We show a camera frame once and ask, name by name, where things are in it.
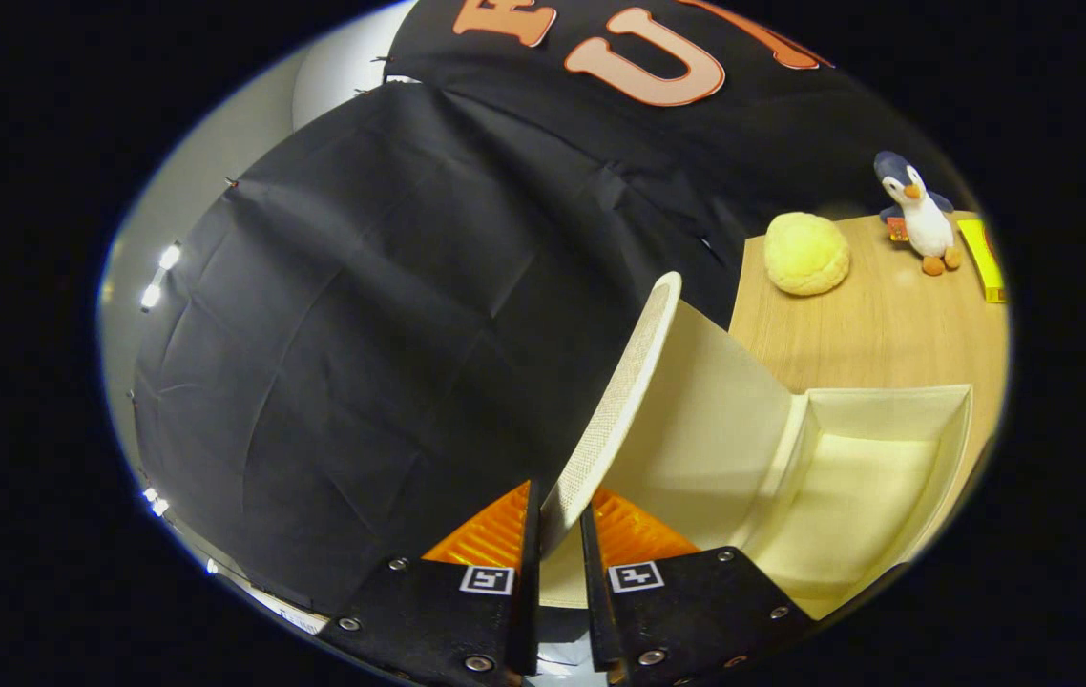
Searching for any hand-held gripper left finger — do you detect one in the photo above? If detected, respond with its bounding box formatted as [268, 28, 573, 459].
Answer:
[319, 477, 544, 687]

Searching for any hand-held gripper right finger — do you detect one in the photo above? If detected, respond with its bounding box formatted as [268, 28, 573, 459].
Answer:
[579, 487, 816, 687]

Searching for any cream fabric storage box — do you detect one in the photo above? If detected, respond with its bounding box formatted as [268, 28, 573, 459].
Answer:
[538, 272, 975, 621]

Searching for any yellow bun plush toy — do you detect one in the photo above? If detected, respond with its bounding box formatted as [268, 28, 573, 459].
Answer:
[762, 212, 852, 298]

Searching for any penguin plush toy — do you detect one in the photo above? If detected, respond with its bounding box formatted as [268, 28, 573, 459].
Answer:
[874, 151, 965, 278]

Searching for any yellow book red circle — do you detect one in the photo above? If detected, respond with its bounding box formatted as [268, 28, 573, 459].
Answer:
[957, 218, 1008, 304]

